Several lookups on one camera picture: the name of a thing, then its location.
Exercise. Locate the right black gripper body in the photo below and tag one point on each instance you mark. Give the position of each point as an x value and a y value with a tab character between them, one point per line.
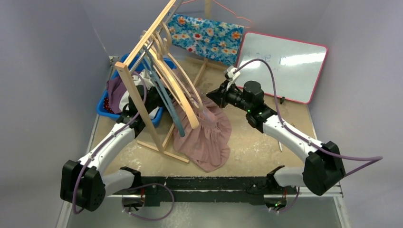
224	95

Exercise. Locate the pink garment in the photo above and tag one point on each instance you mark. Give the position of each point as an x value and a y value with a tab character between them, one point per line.
206	147

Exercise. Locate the grey white t-shirt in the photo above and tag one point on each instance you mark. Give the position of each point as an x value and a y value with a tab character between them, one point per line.
146	90

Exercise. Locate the blue-grey plastic hanger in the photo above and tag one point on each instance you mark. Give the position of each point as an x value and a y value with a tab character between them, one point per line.
165	96

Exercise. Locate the purple shirt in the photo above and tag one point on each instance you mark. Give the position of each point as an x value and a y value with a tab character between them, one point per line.
118	96

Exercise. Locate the red polka dot skirt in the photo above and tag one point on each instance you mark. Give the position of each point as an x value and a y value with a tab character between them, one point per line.
106	106

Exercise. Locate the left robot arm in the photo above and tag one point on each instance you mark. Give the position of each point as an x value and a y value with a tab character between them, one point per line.
83	182

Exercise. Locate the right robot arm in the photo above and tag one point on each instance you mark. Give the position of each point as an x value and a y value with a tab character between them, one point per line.
323	168

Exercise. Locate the blue floral cloth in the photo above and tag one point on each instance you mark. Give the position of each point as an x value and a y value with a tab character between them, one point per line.
214	40

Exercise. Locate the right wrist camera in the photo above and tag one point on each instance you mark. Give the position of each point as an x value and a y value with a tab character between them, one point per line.
231	75

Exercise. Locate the whiteboard with pink frame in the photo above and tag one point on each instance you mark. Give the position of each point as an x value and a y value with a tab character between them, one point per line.
284	67

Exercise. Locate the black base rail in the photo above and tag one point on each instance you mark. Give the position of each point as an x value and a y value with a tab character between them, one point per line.
252	190

